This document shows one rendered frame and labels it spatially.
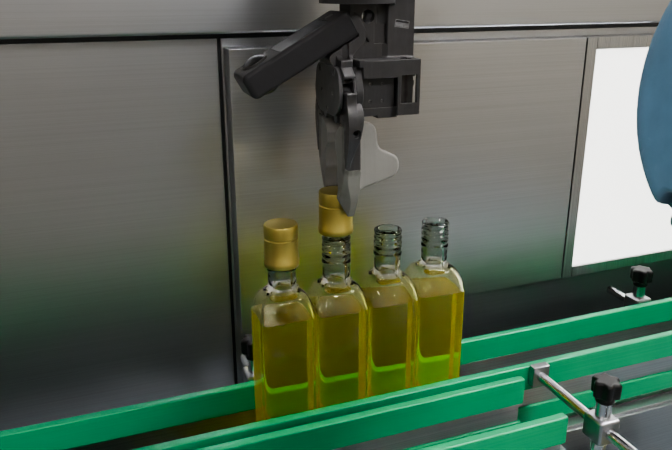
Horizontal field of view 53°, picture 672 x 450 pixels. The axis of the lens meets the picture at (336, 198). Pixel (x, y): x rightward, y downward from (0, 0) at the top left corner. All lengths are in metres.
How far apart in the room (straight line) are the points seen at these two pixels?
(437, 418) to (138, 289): 0.37
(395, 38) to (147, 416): 0.46
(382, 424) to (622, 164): 0.52
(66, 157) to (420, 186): 0.42
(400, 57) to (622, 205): 0.52
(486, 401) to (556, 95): 0.40
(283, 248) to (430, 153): 0.27
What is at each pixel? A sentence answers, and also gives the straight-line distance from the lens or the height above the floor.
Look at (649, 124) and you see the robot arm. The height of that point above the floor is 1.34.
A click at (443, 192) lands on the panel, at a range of 0.88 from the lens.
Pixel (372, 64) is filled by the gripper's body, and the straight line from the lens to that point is 0.63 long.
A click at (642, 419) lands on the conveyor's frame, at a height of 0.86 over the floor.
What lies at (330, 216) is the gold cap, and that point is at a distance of 0.67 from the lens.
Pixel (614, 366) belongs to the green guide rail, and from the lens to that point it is 0.93.
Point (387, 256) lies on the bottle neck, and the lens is 0.71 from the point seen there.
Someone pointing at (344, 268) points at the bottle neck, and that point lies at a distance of 0.69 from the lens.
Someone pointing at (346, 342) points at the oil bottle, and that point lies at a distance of 0.72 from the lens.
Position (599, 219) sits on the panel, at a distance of 1.05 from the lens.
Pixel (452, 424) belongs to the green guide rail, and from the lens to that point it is 0.79.
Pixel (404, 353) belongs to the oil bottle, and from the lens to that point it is 0.75.
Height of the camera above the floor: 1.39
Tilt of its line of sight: 18 degrees down
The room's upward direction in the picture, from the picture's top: straight up
